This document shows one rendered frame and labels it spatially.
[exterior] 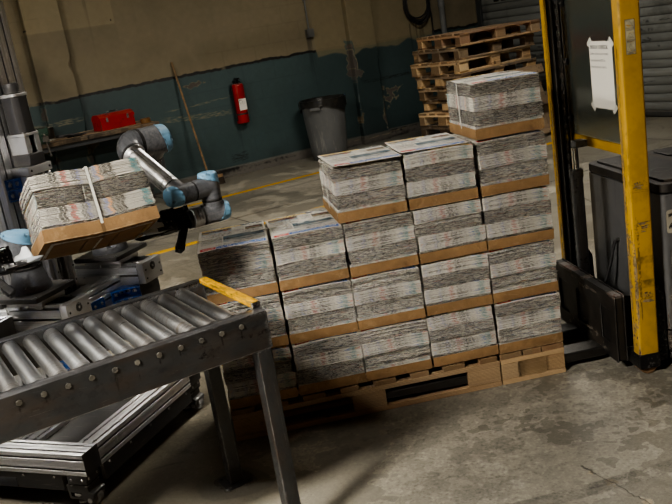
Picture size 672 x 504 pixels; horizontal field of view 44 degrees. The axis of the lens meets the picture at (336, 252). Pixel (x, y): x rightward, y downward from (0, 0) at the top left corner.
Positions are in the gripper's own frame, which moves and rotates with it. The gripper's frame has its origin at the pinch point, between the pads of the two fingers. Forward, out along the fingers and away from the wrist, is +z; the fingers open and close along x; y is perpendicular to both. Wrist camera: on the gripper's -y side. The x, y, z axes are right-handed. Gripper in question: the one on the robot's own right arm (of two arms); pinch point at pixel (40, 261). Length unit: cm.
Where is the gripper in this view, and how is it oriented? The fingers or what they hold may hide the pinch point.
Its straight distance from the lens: 297.1
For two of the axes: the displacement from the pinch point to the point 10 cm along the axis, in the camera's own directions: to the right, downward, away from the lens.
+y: -3.3, -9.4, 0.7
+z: 8.5, -2.6, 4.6
